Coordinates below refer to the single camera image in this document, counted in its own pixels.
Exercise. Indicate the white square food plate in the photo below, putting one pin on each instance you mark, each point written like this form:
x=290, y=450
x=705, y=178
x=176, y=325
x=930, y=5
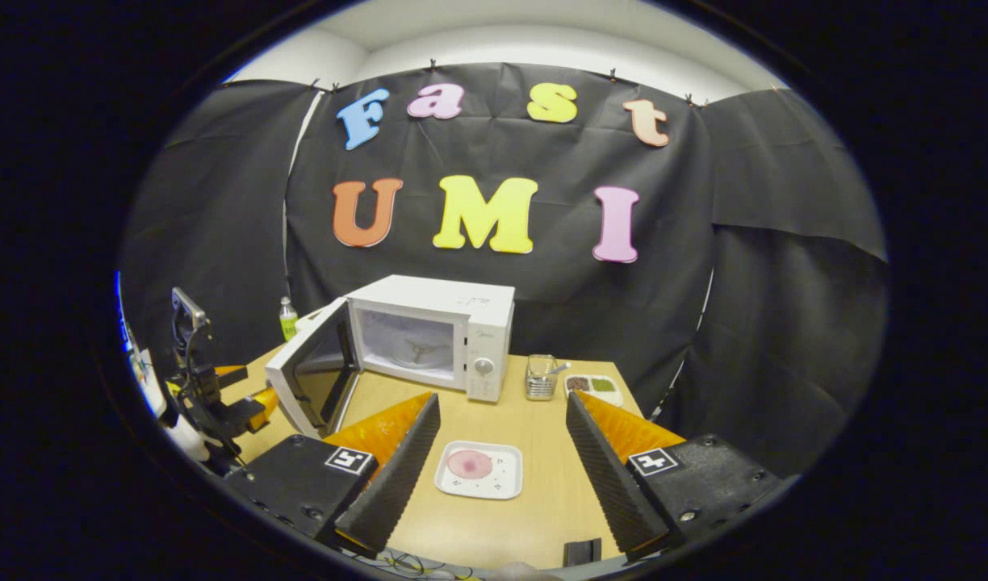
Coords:
x=502, y=480

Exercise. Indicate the small black block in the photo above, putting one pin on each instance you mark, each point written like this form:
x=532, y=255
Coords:
x=582, y=552

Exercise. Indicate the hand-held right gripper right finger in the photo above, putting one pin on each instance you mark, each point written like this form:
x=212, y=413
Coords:
x=607, y=476

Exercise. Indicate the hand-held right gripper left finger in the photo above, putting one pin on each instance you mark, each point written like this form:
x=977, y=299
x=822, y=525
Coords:
x=397, y=476

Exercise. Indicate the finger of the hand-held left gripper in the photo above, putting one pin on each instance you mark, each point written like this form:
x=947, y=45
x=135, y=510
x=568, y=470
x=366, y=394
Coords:
x=232, y=372
x=256, y=411

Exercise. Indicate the pink meat slice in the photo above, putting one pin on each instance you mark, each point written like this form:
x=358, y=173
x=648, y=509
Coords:
x=470, y=464

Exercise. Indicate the white microwave oven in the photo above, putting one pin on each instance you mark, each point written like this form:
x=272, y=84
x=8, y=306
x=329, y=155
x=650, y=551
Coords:
x=478, y=311

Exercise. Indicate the white divided bean dish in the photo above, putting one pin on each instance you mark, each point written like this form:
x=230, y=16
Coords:
x=595, y=389

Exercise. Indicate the glass microwave turntable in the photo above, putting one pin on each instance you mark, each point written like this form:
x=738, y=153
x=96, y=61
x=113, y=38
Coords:
x=420, y=355

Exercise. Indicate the green drink bottle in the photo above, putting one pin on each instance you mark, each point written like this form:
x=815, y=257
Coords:
x=288, y=323

